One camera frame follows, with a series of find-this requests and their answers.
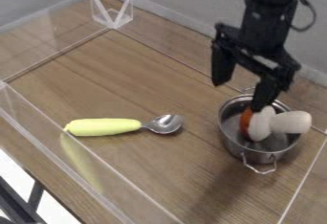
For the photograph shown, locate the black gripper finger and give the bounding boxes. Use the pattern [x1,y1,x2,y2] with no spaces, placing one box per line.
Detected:
[211,43,236,86]
[251,72,283,112]

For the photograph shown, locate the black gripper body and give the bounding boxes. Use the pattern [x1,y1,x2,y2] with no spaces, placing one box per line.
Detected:
[211,1,303,92]

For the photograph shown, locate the toy mushroom red cap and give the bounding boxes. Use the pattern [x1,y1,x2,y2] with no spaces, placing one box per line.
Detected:
[239,106,312,142]

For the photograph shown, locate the silver pot with handles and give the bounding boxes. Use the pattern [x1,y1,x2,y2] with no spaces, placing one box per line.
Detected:
[217,94,300,175]

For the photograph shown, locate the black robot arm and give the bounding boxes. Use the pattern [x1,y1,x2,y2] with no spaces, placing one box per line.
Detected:
[211,0,312,112]

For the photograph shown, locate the spoon with yellow handle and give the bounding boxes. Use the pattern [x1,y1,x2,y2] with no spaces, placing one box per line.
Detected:
[64,114,184,137]

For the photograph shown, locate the clear acrylic corner bracket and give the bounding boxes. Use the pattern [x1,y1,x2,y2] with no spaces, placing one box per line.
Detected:
[90,0,133,30]

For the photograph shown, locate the clear acrylic enclosure wall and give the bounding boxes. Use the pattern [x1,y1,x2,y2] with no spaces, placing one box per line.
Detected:
[0,0,327,224]

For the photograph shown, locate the dark metal table frame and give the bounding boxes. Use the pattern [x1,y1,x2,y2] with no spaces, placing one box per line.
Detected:
[0,177,46,224]

